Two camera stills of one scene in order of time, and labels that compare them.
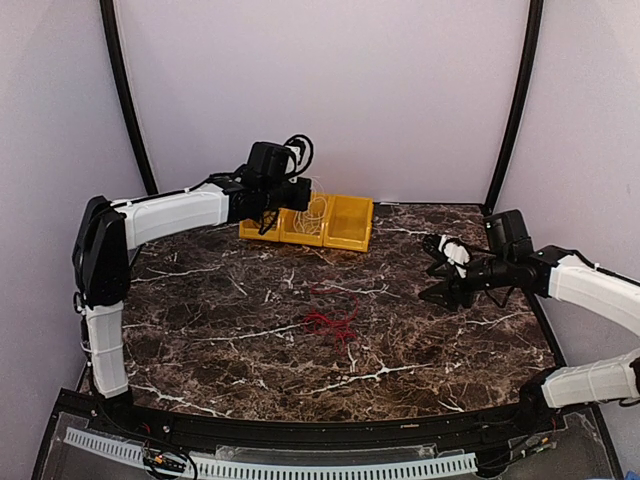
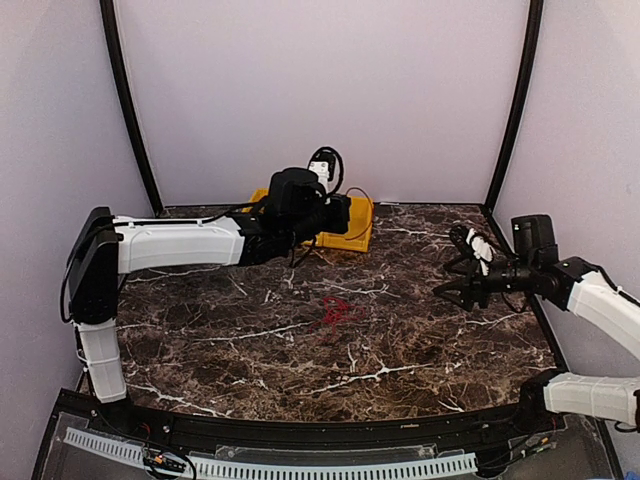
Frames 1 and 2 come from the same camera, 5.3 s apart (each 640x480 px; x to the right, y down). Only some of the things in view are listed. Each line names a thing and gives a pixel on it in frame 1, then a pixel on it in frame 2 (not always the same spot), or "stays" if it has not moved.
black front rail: x=191 y=431 stays
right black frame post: x=520 y=105 stays
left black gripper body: x=276 y=196 → x=337 y=223
